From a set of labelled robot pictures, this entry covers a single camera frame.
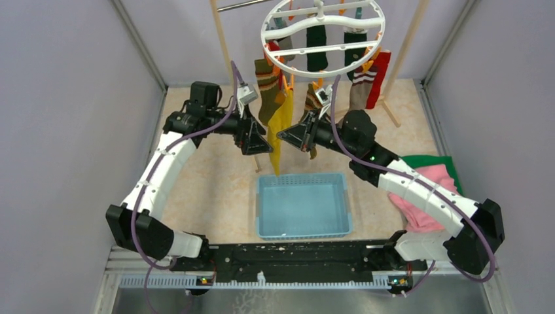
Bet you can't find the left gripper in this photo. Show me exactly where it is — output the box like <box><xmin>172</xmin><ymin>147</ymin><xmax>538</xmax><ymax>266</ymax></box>
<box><xmin>206</xmin><ymin>101</ymin><xmax>273</xmax><ymax>154</ymax></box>

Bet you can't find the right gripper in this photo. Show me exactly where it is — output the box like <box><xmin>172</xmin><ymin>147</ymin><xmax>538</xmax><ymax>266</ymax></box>
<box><xmin>277</xmin><ymin>109</ymin><xmax>358</xmax><ymax>159</ymax></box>

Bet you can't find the yellow sock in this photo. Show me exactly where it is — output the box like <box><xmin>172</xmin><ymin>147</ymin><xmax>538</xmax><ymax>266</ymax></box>
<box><xmin>268</xmin><ymin>88</ymin><xmax>294</xmax><ymax>176</ymax></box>

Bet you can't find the olive striped sock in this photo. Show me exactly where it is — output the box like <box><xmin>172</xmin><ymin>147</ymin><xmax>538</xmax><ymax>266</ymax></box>
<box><xmin>254</xmin><ymin>58</ymin><xmax>283</xmax><ymax>126</ymax></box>

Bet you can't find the white round sock hanger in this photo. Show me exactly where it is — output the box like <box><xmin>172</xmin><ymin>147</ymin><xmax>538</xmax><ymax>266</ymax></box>
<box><xmin>260</xmin><ymin>1</ymin><xmax>386</xmax><ymax>79</ymax></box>

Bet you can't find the light blue plastic basket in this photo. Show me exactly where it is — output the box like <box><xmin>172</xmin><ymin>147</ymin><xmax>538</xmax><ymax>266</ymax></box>
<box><xmin>255</xmin><ymin>172</ymin><xmax>353</xmax><ymax>241</ymax></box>

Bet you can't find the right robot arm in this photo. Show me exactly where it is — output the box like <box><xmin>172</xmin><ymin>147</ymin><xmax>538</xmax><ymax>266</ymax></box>
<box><xmin>277</xmin><ymin>110</ymin><xmax>505</xmax><ymax>282</ymax></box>

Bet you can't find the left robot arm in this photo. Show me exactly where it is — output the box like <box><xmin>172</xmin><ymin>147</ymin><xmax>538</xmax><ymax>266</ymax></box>
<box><xmin>105</xmin><ymin>82</ymin><xmax>273</xmax><ymax>270</ymax></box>

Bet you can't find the red striped sock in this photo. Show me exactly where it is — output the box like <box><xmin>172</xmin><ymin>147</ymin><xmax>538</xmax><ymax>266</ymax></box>
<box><xmin>348</xmin><ymin>65</ymin><xmax>378</xmax><ymax>111</ymax></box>

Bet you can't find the dark green sock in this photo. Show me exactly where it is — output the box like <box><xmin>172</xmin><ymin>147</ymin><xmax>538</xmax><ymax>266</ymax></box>
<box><xmin>344</xmin><ymin>30</ymin><xmax>367</xmax><ymax>66</ymax></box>
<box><xmin>306</xmin><ymin>25</ymin><xmax>329</xmax><ymax>73</ymax></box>

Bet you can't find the green cloth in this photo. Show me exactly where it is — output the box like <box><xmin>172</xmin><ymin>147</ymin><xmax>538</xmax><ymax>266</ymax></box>
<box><xmin>401</xmin><ymin>154</ymin><xmax>464</xmax><ymax>195</ymax></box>

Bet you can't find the wooden clothes rack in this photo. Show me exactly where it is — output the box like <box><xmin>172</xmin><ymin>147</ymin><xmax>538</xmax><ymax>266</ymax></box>
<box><xmin>209</xmin><ymin>0</ymin><xmax>430</xmax><ymax>173</ymax></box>

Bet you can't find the pink cloth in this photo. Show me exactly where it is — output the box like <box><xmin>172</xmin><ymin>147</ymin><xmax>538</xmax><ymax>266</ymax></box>
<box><xmin>388</xmin><ymin>164</ymin><xmax>459</xmax><ymax>233</ymax></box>

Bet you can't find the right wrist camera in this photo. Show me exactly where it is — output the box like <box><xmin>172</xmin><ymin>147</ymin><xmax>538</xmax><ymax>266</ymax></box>
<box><xmin>315</xmin><ymin>85</ymin><xmax>333</xmax><ymax>107</ymax></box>

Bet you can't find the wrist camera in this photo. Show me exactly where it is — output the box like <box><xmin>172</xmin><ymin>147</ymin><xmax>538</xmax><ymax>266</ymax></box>
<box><xmin>315</xmin><ymin>85</ymin><xmax>333</xmax><ymax>107</ymax></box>
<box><xmin>236</xmin><ymin>84</ymin><xmax>259</xmax><ymax>106</ymax></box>

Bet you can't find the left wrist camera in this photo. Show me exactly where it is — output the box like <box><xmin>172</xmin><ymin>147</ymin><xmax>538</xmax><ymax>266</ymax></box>
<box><xmin>236</xmin><ymin>84</ymin><xmax>259</xmax><ymax>106</ymax></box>

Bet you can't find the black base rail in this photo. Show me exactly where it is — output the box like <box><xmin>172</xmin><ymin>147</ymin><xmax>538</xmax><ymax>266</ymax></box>
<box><xmin>172</xmin><ymin>240</ymin><xmax>427</xmax><ymax>283</ymax></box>

